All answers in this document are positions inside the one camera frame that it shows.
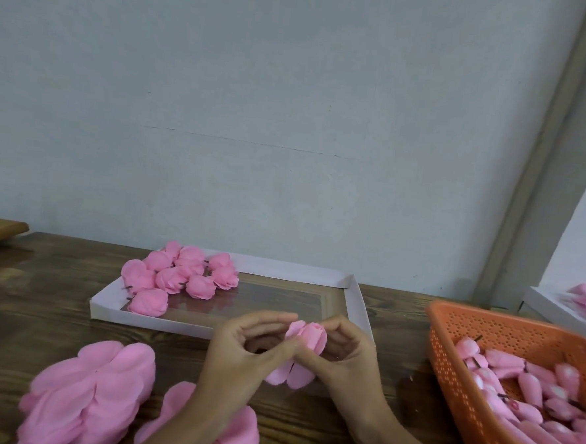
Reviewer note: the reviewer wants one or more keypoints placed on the white shallow tray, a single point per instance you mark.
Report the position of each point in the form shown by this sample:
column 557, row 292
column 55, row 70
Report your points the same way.
column 269, row 297

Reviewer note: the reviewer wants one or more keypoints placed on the pink petal flower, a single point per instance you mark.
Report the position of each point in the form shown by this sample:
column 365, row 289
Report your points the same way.
column 191, row 261

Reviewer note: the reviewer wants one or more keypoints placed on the grey door frame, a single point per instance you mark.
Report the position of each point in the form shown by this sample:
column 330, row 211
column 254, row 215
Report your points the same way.
column 546, row 141

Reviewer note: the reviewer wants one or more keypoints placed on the person's right hand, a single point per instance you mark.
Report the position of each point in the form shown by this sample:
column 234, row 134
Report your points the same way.
column 353, row 372

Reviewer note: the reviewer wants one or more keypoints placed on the person's left forearm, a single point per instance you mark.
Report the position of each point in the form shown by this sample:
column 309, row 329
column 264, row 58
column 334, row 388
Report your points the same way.
column 181, row 438

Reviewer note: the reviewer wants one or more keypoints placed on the group of finished pink roses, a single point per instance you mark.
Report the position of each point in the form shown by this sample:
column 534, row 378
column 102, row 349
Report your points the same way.
column 136, row 274

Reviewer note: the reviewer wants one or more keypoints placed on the pink rose buds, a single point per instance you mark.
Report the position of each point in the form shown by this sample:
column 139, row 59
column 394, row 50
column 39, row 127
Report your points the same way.
column 531, row 384

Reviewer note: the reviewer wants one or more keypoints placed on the orange plastic basket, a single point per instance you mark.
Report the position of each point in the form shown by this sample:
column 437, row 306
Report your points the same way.
column 451, row 388

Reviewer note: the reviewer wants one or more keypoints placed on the person's left hand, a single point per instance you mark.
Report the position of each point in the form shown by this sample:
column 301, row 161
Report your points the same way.
column 230, row 366

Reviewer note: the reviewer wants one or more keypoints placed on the stack of pink petals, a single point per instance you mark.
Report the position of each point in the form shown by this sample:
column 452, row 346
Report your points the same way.
column 84, row 393
column 168, row 410

